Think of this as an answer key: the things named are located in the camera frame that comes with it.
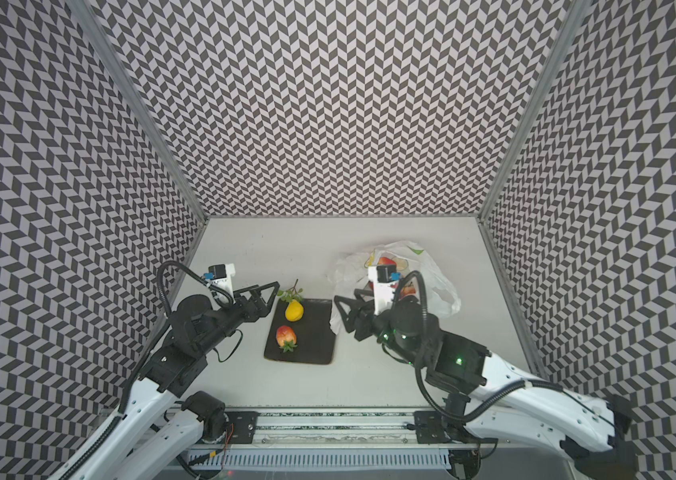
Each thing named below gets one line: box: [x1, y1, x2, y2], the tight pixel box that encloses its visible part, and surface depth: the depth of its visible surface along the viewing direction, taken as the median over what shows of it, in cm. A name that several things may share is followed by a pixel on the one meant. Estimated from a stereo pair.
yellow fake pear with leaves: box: [277, 278, 304, 322], surface depth 91 cm
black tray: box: [264, 299, 336, 364], surface depth 86 cm
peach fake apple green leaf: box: [276, 325, 298, 353], surface depth 84 cm
